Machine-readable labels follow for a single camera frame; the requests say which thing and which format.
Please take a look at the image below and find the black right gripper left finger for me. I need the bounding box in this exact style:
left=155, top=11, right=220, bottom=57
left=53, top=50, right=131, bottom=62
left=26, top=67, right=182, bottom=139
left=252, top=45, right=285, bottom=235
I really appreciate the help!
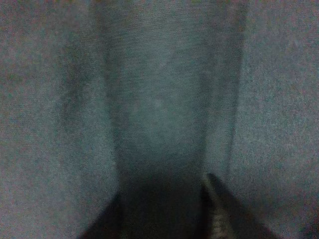
left=77, top=194, right=122, bottom=239

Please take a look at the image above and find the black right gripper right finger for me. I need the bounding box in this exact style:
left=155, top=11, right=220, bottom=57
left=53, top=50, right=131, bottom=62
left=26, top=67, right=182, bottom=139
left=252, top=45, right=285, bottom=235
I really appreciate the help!
left=203, top=174, right=278, bottom=239

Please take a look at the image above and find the black short sleeve t-shirt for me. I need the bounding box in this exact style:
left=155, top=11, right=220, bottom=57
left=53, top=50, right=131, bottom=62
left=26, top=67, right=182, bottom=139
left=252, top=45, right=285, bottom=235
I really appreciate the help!
left=0, top=0, right=319, bottom=239

